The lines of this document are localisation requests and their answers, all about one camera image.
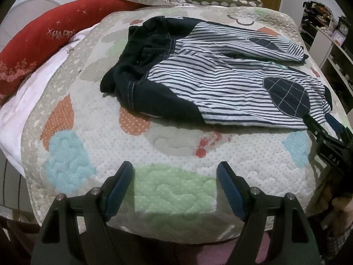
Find navy striped pants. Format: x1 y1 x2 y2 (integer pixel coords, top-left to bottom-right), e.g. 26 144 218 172
100 16 332 129

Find patchwork heart quilt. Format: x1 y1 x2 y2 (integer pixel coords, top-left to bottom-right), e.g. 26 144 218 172
22 6 329 244

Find black mantel clock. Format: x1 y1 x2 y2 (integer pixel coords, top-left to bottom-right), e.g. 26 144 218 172
336 16 351 36

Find white tv cabinet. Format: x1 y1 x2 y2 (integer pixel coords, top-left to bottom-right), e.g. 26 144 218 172
299 19 353 111

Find cluttered shoe rack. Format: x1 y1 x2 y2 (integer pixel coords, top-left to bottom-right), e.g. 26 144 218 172
299 1 335 50

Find white bed sheet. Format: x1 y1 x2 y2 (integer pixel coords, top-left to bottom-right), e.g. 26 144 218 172
1 25 96 176

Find long red bolster pillow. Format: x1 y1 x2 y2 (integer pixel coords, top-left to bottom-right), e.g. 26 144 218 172
1 0 144 104

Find white headboard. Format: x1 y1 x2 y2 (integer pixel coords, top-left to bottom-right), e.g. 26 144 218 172
0 0 60 51

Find purple picture frame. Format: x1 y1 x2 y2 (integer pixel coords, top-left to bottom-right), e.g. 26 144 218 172
331 30 346 47

